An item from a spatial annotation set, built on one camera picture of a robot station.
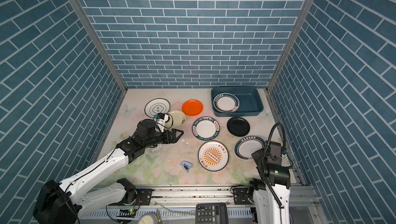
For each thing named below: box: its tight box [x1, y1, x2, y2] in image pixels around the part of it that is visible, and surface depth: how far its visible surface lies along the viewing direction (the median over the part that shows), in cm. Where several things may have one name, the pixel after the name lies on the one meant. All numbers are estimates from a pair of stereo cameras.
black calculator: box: [195, 202, 229, 224], surface depth 69 cm
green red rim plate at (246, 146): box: [233, 135, 267, 160], surface depth 90 cm
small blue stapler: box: [179, 161, 193, 173], surface depth 84 cm
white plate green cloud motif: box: [144, 98, 171, 119], surface depth 111 cm
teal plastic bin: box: [210, 86, 264, 118], surface depth 114 cm
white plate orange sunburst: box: [198, 140, 230, 172], surface depth 88 cm
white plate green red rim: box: [212, 92, 240, 114], surface depth 114 cm
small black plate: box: [226, 117, 251, 137], surface depth 101 cm
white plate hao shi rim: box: [191, 116, 221, 141], surface depth 101 cm
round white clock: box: [137, 212, 158, 224], surface depth 66 cm
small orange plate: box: [182, 99, 204, 117], surface depth 110 cm
